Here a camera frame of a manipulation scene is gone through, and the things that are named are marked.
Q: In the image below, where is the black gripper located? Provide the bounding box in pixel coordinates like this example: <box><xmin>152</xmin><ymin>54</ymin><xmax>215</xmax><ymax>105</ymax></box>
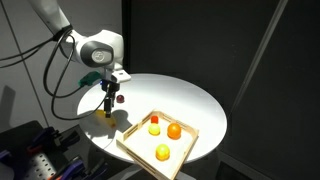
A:
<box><xmin>100</xmin><ymin>78</ymin><xmax>121</xmax><ymax>119</ymax></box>

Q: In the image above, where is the yellow banana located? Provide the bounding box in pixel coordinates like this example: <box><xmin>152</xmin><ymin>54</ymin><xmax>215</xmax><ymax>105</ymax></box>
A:
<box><xmin>94</xmin><ymin>108</ymin><xmax>117</xmax><ymax>129</ymax></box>

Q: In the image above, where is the light wooden slatted tray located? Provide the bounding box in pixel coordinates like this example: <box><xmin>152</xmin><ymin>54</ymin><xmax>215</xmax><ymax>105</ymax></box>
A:
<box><xmin>115</xmin><ymin>108</ymin><xmax>200</xmax><ymax>180</ymax></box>

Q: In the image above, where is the small yellow lemon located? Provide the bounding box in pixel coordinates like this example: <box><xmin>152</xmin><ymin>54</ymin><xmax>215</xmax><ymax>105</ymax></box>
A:
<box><xmin>148</xmin><ymin>123</ymin><xmax>161</xmax><ymax>136</ymax></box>

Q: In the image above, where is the black spring clamp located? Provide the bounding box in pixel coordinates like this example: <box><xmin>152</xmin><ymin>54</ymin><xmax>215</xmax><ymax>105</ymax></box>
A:
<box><xmin>60</xmin><ymin>130</ymin><xmax>82</xmax><ymax>148</ymax></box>

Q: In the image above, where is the large orange fruit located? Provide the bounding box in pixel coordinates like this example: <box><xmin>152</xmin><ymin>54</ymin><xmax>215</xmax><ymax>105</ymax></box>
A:
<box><xmin>166</xmin><ymin>122</ymin><xmax>182</xmax><ymax>140</ymax></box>

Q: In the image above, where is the yellow-orange round fruit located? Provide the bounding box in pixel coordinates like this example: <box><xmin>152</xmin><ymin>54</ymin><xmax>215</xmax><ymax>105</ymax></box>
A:
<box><xmin>155</xmin><ymin>143</ymin><xmax>171</xmax><ymax>162</ymax></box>

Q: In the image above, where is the perforated metal breadboard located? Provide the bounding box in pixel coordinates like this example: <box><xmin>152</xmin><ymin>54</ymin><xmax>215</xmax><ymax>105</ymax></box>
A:
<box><xmin>22</xmin><ymin>152</ymin><xmax>57</xmax><ymax>180</ymax></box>

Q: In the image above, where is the grey metal pole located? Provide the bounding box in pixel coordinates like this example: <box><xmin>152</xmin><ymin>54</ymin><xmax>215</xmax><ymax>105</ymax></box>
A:
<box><xmin>229</xmin><ymin>0</ymin><xmax>290</xmax><ymax>118</ymax></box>

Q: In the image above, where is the green wrist camera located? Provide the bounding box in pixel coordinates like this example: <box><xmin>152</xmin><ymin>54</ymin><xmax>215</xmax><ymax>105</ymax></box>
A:
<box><xmin>77</xmin><ymin>70</ymin><xmax>102</xmax><ymax>88</ymax></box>

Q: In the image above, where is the thick black looping cable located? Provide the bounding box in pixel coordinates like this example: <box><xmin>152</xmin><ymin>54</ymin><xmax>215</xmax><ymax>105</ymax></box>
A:
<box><xmin>42</xmin><ymin>24</ymin><xmax>112</xmax><ymax>122</ymax></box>

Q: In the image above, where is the purple clamp orange handle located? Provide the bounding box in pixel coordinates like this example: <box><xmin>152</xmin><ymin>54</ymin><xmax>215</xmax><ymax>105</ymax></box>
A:
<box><xmin>27</xmin><ymin>126</ymin><xmax>63</xmax><ymax>155</ymax></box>
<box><xmin>49</xmin><ymin>155</ymin><xmax>85</xmax><ymax>180</ymax></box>

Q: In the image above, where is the thin black cable bundle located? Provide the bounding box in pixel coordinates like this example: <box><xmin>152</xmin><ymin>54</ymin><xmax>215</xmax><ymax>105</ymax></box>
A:
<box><xmin>0</xmin><ymin>34</ymin><xmax>64</xmax><ymax>70</ymax></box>

